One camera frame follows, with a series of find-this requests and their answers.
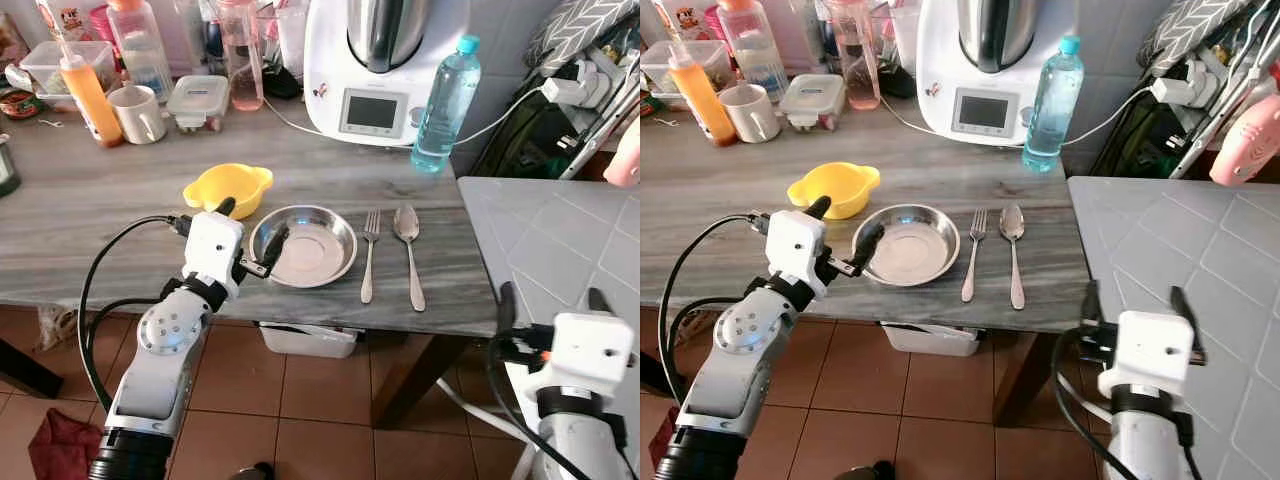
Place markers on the orange sauce squeeze bottle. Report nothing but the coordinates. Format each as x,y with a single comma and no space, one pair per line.
705,100
92,105

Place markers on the yellow plastic bowl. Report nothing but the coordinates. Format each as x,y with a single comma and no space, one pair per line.
225,185
835,185

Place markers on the clear bottle with orange cap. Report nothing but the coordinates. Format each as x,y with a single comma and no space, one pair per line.
140,50
752,50

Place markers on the white kitchen cooking machine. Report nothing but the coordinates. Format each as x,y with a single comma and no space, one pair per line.
945,60
340,60

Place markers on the black robot foot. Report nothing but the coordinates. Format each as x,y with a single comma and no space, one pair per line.
252,472
865,472

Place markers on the small dish with food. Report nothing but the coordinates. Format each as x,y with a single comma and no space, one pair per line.
20,103
650,104

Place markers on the white power adapter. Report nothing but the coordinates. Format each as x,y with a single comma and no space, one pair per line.
1180,90
570,90

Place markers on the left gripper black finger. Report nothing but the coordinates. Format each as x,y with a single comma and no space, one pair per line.
869,246
277,245
820,208
226,207

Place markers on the blue-capped clear water bottle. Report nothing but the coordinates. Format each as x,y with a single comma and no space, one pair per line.
1053,105
445,110

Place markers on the steel spoon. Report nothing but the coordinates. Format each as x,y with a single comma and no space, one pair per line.
406,225
1012,222

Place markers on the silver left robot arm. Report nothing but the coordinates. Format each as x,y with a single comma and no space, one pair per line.
745,360
160,360

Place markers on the pink plastic object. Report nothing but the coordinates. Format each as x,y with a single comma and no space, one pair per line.
625,160
1245,145

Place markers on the white carton with red print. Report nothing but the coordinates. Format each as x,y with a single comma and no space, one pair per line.
692,18
62,18

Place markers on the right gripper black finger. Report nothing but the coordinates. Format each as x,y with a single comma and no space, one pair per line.
1091,305
1181,300
599,301
507,310

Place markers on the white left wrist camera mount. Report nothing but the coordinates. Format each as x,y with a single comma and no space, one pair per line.
212,250
797,250

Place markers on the steel fork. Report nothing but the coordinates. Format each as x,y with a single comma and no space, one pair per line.
371,225
977,225

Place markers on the black fabric bag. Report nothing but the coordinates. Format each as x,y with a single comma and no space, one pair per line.
520,140
1120,150

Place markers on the white ceramic mug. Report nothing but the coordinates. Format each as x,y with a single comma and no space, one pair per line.
747,113
135,115

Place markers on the red cloth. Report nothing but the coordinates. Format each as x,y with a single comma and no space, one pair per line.
660,455
60,450

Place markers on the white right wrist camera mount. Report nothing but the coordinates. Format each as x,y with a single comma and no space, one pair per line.
590,350
1155,350

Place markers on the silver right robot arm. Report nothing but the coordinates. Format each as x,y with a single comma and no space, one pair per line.
1145,450
580,450

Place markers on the tall pink drinking bottle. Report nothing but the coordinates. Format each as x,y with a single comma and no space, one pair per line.
855,60
243,60

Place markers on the white plastic bin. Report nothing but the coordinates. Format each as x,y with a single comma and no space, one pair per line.
305,340
930,338

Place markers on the grey patterned cloth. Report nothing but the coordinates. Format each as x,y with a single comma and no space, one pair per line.
580,25
1190,25

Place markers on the small clear lidded container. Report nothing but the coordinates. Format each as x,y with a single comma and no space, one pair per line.
198,100
810,98

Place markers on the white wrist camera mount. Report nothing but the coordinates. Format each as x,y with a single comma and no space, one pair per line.
590,350
1155,350
797,250
212,250

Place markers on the dark wooden table leg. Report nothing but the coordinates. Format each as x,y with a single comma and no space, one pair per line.
25,368
1020,380
410,385

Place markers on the large clear plastic box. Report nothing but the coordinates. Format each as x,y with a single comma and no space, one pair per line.
45,65
660,65

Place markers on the white metal tube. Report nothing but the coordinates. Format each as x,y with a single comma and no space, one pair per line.
1095,412
480,412

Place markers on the round stainless steel plate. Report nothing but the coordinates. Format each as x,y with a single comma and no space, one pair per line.
915,250
315,250

